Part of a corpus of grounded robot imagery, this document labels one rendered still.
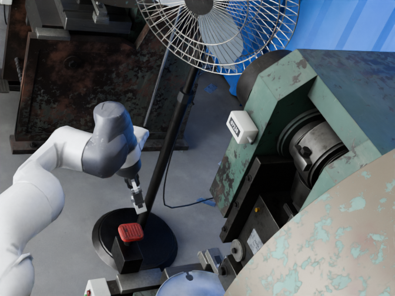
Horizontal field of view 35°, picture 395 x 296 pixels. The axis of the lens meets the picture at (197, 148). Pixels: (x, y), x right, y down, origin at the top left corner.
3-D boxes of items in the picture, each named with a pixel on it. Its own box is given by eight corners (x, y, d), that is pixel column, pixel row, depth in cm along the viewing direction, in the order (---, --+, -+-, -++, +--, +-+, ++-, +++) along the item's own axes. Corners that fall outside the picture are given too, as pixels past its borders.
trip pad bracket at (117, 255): (111, 299, 194) (125, 259, 182) (103, 273, 200) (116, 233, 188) (130, 296, 197) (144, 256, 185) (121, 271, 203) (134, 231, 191)
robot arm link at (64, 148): (51, 189, 124) (130, 132, 150) (-25, 166, 130) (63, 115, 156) (53, 236, 129) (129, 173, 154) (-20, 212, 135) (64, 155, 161)
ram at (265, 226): (230, 317, 156) (273, 239, 137) (207, 268, 165) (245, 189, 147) (288, 306, 164) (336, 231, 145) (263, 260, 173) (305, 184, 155)
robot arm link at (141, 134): (107, 161, 155) (112, 175, 159) (156, 144, 157) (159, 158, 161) (95, 127, 163) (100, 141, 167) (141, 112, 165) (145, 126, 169)
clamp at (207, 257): (217, 300, 182) (229, 279, 176) (196, 255, 193) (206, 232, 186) (236, 298, 185) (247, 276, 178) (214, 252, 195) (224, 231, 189)
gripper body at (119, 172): (106, 150, 165) (114, 172, 172) (114, 174, 159) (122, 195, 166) (134, 141, 166) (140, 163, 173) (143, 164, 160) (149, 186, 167)
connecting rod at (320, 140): (266, 258, 145) (327, 148, 124) (244, 218, 153) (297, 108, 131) (338, 247, 154) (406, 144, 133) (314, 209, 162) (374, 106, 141)
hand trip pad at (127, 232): (117, 256, 186) (123, 239, 181) (112, 240, 190) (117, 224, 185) (140, 253, 189) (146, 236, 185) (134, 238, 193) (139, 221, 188)
